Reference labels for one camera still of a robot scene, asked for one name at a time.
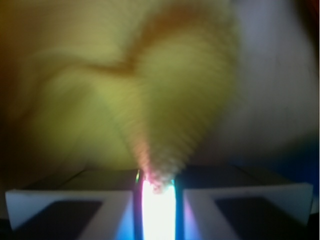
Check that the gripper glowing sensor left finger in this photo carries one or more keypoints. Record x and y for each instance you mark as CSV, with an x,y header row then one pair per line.
x,y
88,205

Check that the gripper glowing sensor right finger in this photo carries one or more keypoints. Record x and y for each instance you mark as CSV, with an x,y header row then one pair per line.
x,y
240,203

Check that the yellow cloth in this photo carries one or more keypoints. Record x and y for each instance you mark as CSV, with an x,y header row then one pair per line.
x,y
113,83

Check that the brown paper bag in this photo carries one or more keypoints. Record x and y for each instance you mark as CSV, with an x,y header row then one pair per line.
x,y
278,79

